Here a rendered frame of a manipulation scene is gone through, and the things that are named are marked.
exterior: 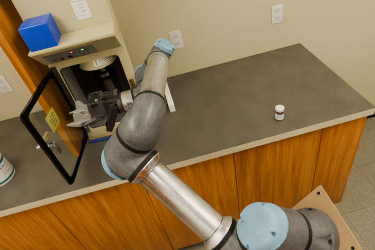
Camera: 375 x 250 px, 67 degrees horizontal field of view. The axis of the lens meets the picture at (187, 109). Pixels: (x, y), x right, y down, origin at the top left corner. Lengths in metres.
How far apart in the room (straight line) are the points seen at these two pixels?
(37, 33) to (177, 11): 0.81
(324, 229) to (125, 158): 0.55
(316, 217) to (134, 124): 0.54
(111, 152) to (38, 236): 1.02
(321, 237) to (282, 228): 0.14
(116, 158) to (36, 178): 0.80
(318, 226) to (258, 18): 1.31
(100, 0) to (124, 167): 0.66
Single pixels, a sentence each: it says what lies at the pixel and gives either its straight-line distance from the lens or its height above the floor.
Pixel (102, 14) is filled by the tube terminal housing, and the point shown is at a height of 1.55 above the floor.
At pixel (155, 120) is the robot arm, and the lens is 0.75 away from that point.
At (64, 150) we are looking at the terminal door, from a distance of 1.30.
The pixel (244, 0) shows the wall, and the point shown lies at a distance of 1.78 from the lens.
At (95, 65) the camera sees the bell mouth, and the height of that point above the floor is 1.33.
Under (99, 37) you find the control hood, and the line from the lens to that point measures 1.13.
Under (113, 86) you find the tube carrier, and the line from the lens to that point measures 1.44.
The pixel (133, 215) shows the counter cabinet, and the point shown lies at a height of 0.60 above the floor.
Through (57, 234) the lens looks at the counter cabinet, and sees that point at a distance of 1.74.
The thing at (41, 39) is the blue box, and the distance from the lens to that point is 1.17.
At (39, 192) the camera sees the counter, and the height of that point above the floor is 0.94.
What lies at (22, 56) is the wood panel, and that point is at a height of 1.48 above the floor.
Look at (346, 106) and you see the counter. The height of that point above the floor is 0.94.
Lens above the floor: 1.92
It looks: 39 degrees down
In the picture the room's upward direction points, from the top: 13 degrees counter-clockwise
